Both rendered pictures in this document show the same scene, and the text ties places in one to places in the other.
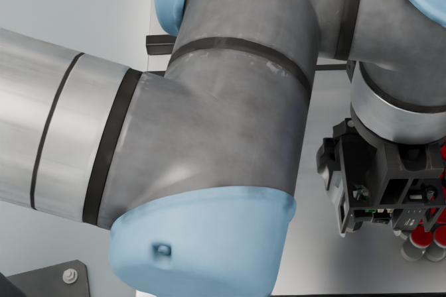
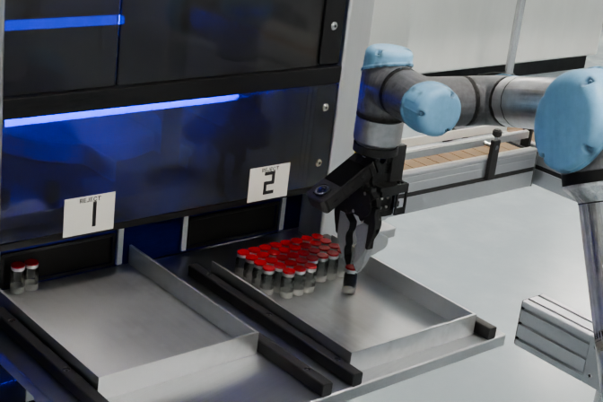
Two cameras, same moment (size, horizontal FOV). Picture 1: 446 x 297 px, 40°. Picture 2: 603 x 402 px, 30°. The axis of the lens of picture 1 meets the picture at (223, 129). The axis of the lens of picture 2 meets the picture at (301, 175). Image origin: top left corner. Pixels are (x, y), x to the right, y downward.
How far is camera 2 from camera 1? 1.79 m
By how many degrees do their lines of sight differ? 93
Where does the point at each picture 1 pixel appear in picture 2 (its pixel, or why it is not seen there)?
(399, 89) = not seen: hidden behind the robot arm
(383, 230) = (338, 284)
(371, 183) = (396, 176)
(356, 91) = (397, 135)
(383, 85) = not seen: hidden behind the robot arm
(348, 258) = (368, 289)
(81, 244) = not seen: outside the picture
